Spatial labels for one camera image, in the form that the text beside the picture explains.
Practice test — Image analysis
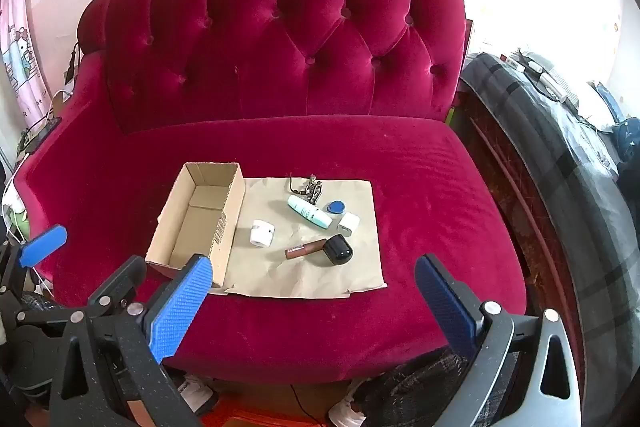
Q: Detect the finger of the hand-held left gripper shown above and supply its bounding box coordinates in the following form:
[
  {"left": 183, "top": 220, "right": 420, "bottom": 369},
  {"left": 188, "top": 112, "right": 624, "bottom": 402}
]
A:
[
  {"left": 0, "top": 224, "right": 68, "bottom": 313},
  {"left": 15, "top": 255, "right": 148, "bottom": 328}
]

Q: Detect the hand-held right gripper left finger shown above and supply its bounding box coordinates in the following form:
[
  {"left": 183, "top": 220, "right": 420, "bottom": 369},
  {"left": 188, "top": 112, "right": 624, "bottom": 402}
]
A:
[{"left": 50, "top": 254, "right": 213, "bottom": 427}]

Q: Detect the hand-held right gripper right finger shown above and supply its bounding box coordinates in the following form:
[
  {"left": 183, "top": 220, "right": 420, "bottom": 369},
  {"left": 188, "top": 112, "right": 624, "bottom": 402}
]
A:
[{"left": 415, "top": 253, "right": 583, "bottom": 427}]

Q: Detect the cardboard box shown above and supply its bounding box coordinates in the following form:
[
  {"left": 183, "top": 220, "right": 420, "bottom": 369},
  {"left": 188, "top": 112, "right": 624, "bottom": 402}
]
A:
[{"left": 145, "top": 162, "right": 247, "bottom": 289}]

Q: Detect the white cream jar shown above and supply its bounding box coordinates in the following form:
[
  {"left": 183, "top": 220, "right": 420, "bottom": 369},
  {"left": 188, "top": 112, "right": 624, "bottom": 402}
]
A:
[{"left": 249, "top": 219, "right": 277, "bottom": 249}]

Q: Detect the black round container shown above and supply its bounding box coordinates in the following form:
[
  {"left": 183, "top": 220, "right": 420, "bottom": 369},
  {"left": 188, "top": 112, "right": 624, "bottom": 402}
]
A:
[{"left": 320, "top": 234, "right": 354, "bottom": 267}]

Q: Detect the white charger plug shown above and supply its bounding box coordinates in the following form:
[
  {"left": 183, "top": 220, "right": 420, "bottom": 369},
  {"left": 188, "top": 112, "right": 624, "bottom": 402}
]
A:
[{"left": 337, "top": 212, "right": 361, "bottom": 237}]

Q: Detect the brown lipstick tube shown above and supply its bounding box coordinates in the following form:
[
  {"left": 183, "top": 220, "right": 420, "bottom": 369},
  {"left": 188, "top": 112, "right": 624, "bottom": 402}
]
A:
[{"left": 284, "top": 239, "right": 328, "bottom": 262}]

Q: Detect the light blue bottle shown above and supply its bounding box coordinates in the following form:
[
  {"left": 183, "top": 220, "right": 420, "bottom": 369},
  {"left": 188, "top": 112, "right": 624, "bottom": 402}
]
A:
[{"left": 287, "top": 194, "right": 333, "bottom": 229}]

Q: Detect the carabiner keychain with charms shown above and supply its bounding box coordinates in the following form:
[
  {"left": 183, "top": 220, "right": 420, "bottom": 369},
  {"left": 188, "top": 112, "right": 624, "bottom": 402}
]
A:
[{"left": 286, "top": 174, "right": 325, "bottom": 200}]

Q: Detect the person's plaid trouser leg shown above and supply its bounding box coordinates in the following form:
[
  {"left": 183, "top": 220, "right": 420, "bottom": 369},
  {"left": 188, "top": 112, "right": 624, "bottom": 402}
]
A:
[{"left": 357, "top": 347, "right": 506, "bottom": 427}]

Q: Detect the grey plaid bed blanket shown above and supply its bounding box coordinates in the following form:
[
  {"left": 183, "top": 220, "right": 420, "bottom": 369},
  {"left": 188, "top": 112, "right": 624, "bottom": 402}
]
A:
[{"left": 460, "top": 52, "right": 640, "bottom": 358}]

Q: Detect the pink cartoon curtain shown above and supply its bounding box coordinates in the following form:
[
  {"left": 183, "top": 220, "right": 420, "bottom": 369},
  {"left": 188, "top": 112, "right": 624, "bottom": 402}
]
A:
[{"left": 0, "top": 0, "right": 53, "bottom": 118}]

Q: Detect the blue star-print pillow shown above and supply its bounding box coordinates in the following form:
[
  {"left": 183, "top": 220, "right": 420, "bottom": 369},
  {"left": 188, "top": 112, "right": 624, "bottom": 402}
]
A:
[{"left": 616, "top": 117, "right": 640, "bottom": 165}]

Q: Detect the red velvet tufted sofa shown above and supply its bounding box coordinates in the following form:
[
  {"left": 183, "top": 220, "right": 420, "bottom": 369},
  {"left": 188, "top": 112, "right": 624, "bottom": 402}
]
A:
[{"left": 12, "top": 0, "right": 528, "bottom": 383}]

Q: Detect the dark wooden bed frame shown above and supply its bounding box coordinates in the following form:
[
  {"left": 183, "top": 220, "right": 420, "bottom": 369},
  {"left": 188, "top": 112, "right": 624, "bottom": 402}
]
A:
[{"left": 452, "top": 92, "right": 581, "bottom": 323}]

